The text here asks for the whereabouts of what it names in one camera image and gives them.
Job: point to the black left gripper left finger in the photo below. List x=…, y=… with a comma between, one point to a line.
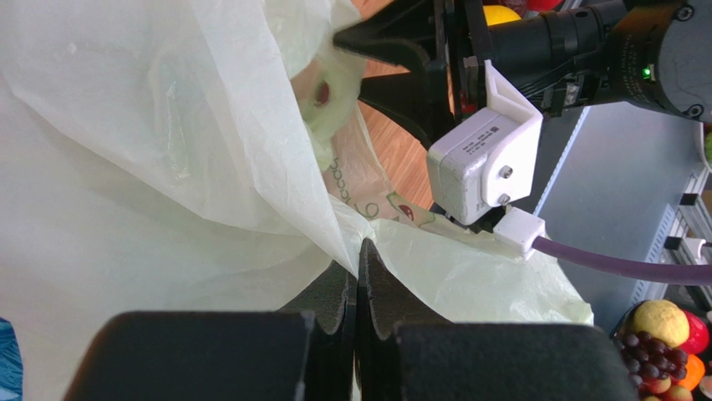
x=302, y=351

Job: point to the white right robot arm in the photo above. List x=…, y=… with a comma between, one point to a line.
x=652, y=54

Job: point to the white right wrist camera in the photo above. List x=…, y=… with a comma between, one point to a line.
x=489, y=159

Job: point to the pale yellow plastic bag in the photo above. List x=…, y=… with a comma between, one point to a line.
x=208, y=155

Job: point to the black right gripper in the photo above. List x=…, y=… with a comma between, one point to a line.
x=421, y=36

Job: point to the red fake fruit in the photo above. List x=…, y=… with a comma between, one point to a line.
x=540, y=6

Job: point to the blue leaf-pattern cloth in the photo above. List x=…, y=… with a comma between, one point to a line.
x=11, y=364

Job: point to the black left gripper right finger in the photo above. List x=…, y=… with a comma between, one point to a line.
x=406, y=351

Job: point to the yellow fake mango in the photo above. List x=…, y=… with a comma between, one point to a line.
x=498, y=14

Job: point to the background fruit basket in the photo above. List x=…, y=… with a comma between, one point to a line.
x=666, y=350

